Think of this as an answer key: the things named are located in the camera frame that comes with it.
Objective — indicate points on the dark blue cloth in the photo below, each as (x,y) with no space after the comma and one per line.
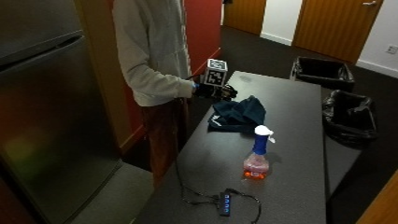
(238,113)

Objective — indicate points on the white marker cube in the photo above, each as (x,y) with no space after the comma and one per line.
(216,73)

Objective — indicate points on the the person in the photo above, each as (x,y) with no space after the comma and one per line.
(153,62)

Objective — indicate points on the pink spray bottle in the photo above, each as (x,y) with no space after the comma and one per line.
(257,155)

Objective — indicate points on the black lined trash bin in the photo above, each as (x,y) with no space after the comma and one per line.
(323,72)
(350,118)

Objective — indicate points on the wooden door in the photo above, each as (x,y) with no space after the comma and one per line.
(244,14)
(333,26)

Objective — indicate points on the black usb hub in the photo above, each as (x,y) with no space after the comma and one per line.
(224,203)

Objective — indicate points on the stainless steel refrigerator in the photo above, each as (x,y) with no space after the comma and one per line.
(45,109)

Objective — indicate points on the white wall outlet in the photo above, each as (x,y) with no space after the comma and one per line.
(391,49)

